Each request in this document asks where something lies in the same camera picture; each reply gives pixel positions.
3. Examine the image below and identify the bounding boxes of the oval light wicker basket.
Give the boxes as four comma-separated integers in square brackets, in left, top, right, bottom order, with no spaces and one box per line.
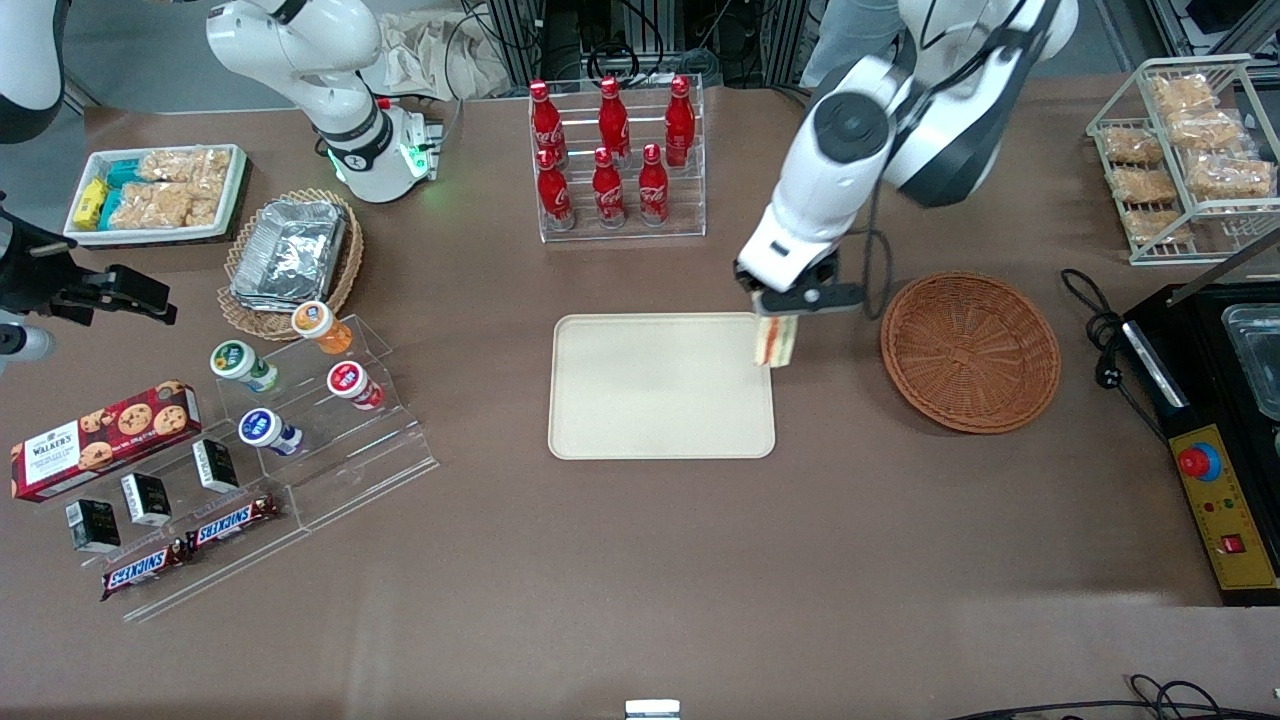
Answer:
[217,187,365,344]

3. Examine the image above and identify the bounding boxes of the orange lid yogurt cup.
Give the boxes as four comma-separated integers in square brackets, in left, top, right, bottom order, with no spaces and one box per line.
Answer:
[291,300,354,357]

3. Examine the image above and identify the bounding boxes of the white rectangular snack tray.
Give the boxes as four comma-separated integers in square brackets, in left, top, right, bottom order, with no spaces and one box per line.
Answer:
[62,144,250,247]

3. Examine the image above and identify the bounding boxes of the red Walkers cookie box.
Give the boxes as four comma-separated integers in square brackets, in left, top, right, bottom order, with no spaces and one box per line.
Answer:
[9,379,204,504]

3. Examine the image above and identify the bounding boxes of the beige crumpled cloth bag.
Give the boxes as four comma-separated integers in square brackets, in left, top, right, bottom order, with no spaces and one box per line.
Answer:
[362,10,513,102]

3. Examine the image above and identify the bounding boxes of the clear acrylic stepped stand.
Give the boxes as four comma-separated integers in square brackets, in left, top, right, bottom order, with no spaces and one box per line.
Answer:
[20,400,313,624]
[214,314,442,533]

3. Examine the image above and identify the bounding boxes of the black power cable with plug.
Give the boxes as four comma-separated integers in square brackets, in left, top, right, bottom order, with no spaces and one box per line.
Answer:
[1060,268,1173,443]

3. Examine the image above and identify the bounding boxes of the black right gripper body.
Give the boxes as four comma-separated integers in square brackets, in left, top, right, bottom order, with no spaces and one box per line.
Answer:
[0,195,107,325]

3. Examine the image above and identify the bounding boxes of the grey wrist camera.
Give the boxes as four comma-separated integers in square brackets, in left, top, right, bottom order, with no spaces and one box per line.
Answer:
[751,281,868,320]
[0,318,57,374]

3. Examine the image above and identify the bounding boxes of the black countertop appliance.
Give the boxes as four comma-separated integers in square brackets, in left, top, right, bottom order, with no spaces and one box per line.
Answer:
[1119,284,1280,608]

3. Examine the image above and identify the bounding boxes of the clear acrylic bottle rack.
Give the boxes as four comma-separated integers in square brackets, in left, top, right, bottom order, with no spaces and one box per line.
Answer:
[527,74,708,245]

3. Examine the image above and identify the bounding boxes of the clear rice cracker pack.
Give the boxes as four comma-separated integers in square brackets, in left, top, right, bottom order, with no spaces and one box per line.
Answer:
[137,147,233,185]
[1164,109,1247,152]
[1148,74,1221,114]
[1124,207,1193,245]
[1109,166,1180,205]
[1100,126,1167,167]
[1184,154,1278,202]
[114,181,223,230]

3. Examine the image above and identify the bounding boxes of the clear plastic container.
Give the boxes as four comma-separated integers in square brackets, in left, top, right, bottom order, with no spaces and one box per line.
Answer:
[1219,304,1280,422]

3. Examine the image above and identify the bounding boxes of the white wire rack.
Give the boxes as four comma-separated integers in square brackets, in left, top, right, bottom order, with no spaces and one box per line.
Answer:
[1086,54,1280,267]

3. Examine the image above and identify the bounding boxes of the stacked aluminium foil containers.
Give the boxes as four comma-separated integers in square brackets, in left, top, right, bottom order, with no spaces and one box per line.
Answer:
[230,199,349,312]

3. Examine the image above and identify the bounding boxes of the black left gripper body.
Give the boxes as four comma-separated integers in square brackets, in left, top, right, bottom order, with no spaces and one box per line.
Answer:
[734,254,842,297]

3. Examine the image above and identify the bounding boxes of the blue lid yogurt cup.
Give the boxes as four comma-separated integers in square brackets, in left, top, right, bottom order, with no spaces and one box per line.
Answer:
[237,408,305,458]

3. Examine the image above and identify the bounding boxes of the aluminium frame with cables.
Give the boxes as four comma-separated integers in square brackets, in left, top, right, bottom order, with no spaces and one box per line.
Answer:
[478,0,833,89]

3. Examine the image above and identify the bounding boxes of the triangular sandwich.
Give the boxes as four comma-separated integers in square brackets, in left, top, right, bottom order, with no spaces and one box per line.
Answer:
[751,315,802,370]

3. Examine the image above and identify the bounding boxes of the grey metal bar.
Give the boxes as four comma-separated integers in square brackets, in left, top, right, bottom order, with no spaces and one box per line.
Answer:
[1164,228,1280,308]

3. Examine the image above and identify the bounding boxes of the person in blue jeans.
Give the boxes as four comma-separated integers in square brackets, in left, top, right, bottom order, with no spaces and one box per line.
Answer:
[800,0,906,89]

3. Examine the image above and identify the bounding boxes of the yellow snack pack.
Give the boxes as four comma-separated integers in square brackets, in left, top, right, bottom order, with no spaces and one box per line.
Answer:
[71,177,110,230]

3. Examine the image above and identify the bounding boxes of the round brown wicker basket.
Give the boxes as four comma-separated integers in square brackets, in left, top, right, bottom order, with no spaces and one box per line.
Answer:
[880,271,1063,435]

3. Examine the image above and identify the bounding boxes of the green lid yogurt cup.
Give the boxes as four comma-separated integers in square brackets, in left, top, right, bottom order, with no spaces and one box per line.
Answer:
[209,340,282,395]

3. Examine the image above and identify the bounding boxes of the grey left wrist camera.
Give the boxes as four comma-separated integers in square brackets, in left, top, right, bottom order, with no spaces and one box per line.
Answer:
[751,281,868,320]

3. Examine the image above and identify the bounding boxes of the black cable on floor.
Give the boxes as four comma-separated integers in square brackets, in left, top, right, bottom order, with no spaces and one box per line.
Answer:
[944,674,1280,720]

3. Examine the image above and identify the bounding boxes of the red lid yogurt cup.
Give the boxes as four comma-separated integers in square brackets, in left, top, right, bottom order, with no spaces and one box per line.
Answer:
[326,361,386,412]

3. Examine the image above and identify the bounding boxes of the small black box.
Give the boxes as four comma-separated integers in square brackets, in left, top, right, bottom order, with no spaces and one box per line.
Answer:
[191,438,242,495]
[119,472,174,528]
[65,498,122,555]

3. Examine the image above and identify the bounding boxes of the cream plastic tray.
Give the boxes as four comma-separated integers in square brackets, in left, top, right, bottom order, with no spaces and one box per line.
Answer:
[547,312,777,461]

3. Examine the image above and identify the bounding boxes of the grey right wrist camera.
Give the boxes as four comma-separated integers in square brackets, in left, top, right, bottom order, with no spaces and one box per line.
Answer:
[0,318,57,374]

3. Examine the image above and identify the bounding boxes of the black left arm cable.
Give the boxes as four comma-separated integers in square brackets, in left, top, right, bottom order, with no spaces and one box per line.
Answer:
[858,30,1031,323]

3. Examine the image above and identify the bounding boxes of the Snickers chocolate bar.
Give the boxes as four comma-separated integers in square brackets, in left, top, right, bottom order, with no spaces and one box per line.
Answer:
[184,494,280,554]
[99,540,193,602]

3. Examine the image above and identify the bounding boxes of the red cola bottle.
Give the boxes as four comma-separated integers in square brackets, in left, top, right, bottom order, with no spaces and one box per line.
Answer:
[591,147,628,230]
[597,76,633,166]
[528,80,569,166]
[663,75,698,170]
[536,148,577,232]
[637,143,672,228]

